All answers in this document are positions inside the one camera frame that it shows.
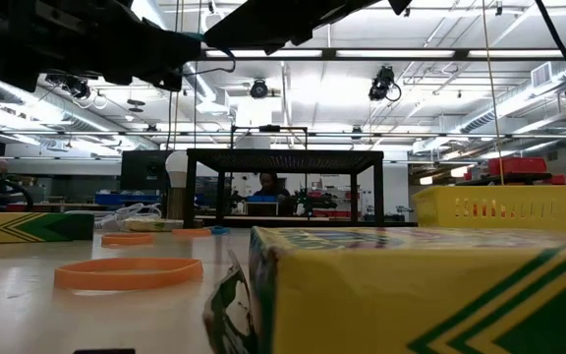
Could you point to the round black overhead camera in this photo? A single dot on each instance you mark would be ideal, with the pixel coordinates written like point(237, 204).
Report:
point(258, 88)

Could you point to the black mesh desk riser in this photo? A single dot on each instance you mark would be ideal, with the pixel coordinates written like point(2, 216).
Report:
point(283, 160)

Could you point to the yellow crayon box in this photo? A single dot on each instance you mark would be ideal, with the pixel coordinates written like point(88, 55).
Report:
point(27, 228)
point(411, 295)

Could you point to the red storage bin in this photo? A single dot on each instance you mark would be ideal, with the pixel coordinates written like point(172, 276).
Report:
point(516, 166)

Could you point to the wooden bulb base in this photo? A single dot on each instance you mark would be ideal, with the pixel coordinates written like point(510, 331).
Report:
point(177, 204)

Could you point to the black monitor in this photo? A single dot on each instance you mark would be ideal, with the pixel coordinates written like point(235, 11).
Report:
point(140, 169)

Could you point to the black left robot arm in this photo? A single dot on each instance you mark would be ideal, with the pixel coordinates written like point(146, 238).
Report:
point(67, 44)

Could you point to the small yellow crayon pack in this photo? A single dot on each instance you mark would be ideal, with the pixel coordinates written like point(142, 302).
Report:
point(150, 225)

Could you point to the black rig beam with lights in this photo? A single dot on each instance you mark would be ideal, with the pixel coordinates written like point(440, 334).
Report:
point(329, 54)

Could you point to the white light bulb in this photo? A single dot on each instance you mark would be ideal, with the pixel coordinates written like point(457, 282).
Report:
point(177, 167)

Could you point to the yellow plastic slotted basket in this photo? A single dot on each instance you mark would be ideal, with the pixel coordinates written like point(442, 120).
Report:
point(435, 211)

